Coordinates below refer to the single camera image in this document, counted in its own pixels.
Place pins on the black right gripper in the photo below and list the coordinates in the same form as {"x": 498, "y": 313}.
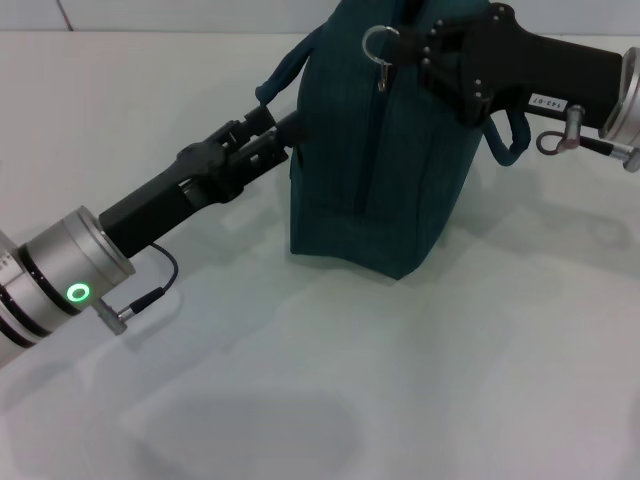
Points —
{"x": 540, "y": 65}

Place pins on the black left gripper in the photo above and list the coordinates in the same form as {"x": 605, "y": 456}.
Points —
{"x": 165, "y": 200}

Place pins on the teal insulated lunch bag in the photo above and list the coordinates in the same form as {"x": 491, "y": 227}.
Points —
{"x": 380, "y": 175}

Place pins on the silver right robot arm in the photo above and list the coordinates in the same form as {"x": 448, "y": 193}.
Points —
{"x": 625, "y": 100}

